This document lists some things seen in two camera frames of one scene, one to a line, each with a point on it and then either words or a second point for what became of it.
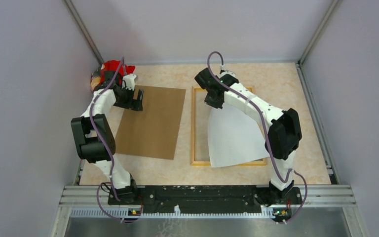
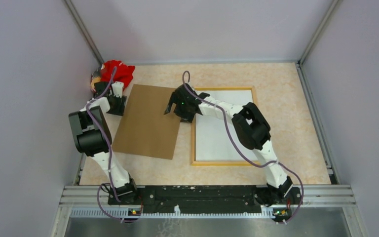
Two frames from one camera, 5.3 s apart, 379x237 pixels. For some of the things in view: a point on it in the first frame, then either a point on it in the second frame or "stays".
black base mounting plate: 204,197 stays
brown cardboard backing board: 153,132 stays
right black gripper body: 216,103 -> 182,112
